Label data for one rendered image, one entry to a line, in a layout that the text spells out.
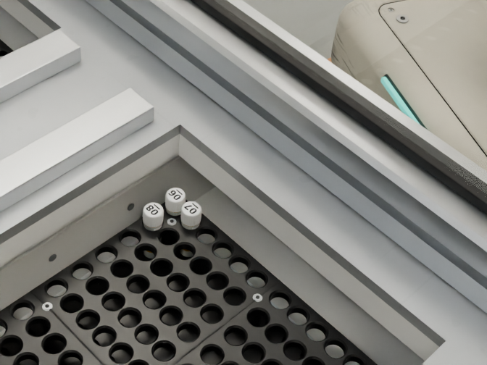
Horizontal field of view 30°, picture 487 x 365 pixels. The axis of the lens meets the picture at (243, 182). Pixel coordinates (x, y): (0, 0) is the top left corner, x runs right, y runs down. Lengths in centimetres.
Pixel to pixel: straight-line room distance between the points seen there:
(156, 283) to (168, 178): 10
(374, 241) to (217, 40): 15
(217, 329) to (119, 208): 12
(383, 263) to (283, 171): 8
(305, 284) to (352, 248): 12
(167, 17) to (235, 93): 6
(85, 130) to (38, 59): 7
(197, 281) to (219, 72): 12
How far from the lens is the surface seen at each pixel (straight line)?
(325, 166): 51
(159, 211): 54
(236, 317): 52
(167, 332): 51
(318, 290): 61
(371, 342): 60
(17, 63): 57
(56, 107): 56
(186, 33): 55
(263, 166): 53
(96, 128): 53
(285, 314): 52
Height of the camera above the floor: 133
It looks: 48 degrees down
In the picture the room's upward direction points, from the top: 8 degrees clockwise
